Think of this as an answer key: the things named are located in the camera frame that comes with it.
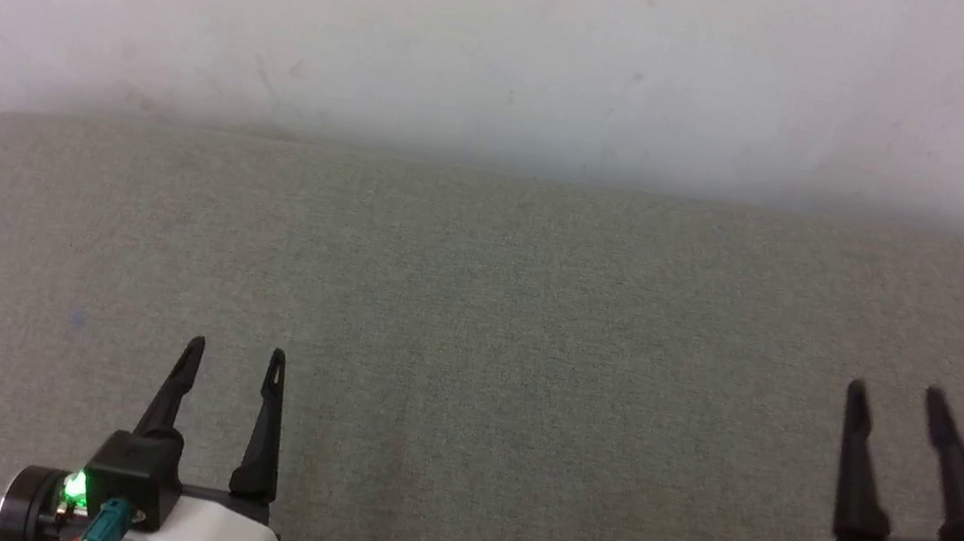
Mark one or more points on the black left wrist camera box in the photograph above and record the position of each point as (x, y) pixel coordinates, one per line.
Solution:
(134, 472)

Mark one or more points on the grey fabric sofa cushion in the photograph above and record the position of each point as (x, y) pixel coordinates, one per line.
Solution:
(472, 328)

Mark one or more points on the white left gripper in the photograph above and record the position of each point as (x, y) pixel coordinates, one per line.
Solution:
(217, 536)

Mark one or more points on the black cylinder with silver rim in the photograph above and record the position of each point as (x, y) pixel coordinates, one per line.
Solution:
(28, 508)

